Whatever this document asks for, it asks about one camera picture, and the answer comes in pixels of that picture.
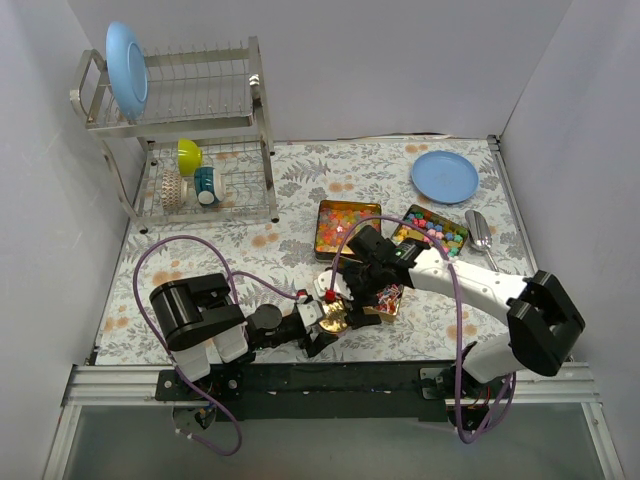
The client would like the gold round lid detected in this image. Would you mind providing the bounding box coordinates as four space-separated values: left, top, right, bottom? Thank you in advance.
318 300 349 334

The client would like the tin of star candies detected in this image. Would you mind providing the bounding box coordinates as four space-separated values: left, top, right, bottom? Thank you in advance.
391 204 469 258

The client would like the silver metal scoop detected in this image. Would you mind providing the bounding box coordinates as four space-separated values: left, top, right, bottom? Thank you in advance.
465 210 499 272

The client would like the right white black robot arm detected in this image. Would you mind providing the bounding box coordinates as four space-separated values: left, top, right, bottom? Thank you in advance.
342 226 585 398

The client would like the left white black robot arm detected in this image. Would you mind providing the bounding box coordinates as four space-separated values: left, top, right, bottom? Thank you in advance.
150 274 338 400

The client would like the tin of gummy candies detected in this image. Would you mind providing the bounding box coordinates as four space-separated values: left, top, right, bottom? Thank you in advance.
314 200 382 262

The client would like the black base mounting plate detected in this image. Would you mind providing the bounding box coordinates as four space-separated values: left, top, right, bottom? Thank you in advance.
155 361 455 422

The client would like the floral table mat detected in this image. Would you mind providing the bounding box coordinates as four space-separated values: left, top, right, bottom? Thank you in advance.
93 138 536 366

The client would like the blue plate on table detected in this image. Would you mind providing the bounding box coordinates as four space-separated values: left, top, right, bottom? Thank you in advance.
411 151 479 205

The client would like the teal white cup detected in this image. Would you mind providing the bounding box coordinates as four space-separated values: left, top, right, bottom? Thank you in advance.
194 166 226 207

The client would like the patterned beige cup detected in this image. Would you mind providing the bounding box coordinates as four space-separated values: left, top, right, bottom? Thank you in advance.
160 170 191 212

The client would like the steel dish rack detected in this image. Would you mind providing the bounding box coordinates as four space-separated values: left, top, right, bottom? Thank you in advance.
70 37 279 233

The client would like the yellow green bowl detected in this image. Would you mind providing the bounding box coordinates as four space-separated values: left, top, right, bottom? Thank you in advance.
177 138 203 177

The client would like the blue plate in rack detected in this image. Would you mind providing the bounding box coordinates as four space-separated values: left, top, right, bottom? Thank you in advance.
105 21 149 121

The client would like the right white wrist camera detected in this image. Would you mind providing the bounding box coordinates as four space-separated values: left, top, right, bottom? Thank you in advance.
313 269 353 303

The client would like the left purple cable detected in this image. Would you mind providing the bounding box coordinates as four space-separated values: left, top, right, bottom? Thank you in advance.
132 234 309 457

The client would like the purple cable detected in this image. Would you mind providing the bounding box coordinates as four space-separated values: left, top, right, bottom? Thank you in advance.
327 215 517 445
132 234 309 457

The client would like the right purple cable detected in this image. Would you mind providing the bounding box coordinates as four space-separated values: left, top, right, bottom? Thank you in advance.
327 215 517 445

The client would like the aluminium frame rail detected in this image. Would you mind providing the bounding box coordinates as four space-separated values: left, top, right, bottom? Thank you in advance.
62 362 601 406

